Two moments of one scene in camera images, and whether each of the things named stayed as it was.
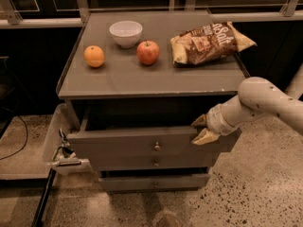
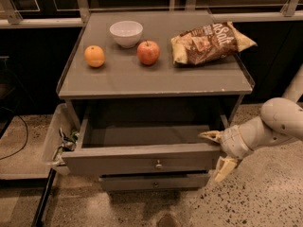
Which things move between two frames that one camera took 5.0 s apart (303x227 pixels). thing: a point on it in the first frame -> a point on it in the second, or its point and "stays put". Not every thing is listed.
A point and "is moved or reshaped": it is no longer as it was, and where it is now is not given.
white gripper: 217,121 -> 233,143
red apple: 148,52 stays put
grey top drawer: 143,129 is moved or reshaped
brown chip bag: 207,43 stays put
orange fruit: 94,56 stays put
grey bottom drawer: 154,183 stays put
